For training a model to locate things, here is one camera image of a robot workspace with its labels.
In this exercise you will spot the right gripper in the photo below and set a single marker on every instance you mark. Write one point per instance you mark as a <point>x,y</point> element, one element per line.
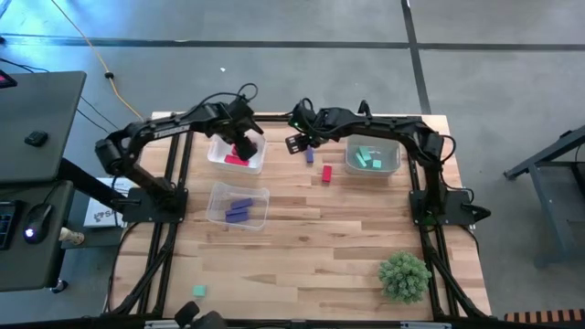
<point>307,121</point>

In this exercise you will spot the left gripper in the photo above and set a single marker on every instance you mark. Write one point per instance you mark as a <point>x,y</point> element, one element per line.
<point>237,121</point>

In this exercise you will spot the red block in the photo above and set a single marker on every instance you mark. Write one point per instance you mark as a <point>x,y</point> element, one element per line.
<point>237,160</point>
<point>234,150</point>
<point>326,173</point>

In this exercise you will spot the blue block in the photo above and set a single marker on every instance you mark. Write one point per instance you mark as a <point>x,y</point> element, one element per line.
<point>241,203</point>
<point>237,218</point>
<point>310,154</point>
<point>237,211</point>

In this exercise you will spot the teal cube block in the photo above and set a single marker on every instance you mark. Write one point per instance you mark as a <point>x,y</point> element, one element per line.
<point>376,163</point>
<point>199,290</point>

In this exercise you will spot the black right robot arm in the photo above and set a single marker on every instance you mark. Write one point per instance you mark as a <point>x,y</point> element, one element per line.
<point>388,130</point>

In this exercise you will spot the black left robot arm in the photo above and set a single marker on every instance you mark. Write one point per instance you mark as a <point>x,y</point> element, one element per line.
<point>160,132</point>

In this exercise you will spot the white plastic bin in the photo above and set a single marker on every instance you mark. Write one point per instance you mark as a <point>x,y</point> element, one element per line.
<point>215,155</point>

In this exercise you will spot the clear plastic bin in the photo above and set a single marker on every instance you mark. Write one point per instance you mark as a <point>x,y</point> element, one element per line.
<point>215,215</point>

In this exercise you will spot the light grey plastic bin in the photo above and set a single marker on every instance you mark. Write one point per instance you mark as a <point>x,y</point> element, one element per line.
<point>393,151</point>

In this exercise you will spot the black desk leg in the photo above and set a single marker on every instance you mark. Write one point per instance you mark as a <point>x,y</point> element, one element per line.
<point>91,183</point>

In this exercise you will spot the white printed sign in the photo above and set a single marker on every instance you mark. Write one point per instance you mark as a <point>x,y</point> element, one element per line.
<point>98,215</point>

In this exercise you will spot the green artificial plant patterned pot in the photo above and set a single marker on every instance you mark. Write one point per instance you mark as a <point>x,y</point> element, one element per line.
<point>404,276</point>

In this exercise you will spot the small beige object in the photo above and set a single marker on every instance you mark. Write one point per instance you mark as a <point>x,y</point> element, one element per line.
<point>71,236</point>

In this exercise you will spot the dark grey desk top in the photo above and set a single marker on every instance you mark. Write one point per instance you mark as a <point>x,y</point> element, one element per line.
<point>41,128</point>
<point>27,269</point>

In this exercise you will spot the small black desk device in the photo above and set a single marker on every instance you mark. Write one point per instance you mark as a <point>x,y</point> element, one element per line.
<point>36,138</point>

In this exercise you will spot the black computer mouse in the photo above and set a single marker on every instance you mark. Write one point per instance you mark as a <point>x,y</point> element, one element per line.
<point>36,223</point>

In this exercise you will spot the black caster wheel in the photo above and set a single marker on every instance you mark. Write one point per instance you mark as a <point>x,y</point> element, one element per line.
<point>58,287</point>

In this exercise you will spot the red-lit black device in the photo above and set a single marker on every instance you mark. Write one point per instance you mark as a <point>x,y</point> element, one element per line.
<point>5,80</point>

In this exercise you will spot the black keyboard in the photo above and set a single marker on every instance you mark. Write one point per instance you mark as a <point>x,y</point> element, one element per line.
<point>5,226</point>

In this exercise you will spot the black metal stand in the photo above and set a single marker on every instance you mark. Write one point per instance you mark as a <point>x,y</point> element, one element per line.
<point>555,215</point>

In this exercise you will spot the orange black striped bar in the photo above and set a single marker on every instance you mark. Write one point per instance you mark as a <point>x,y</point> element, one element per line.
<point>544,316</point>

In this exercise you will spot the black aluminium table frame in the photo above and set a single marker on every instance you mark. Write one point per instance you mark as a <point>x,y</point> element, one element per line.
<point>274,118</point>

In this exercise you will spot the black table-level camera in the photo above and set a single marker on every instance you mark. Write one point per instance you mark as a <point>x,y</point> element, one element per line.
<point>201,317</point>

